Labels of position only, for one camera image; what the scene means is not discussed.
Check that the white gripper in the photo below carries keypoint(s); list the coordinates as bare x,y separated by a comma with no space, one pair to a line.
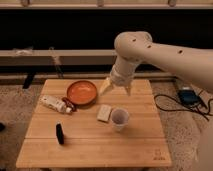
120,77

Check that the black eraser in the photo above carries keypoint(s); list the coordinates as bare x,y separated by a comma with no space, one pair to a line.
59,134

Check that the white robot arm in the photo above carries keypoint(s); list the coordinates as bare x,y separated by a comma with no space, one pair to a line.
190,64

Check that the white sponge block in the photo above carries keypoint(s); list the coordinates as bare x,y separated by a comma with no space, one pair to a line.
104,113

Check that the clear plastic cup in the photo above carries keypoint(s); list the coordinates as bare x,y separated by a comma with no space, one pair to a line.
119,118

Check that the orange plate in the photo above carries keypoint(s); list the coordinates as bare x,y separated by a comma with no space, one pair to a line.
82,92

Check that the white bottle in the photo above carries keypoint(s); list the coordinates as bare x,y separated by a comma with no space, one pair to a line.
55,104

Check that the black power adapter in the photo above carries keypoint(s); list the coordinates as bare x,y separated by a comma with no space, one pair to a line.
188,97

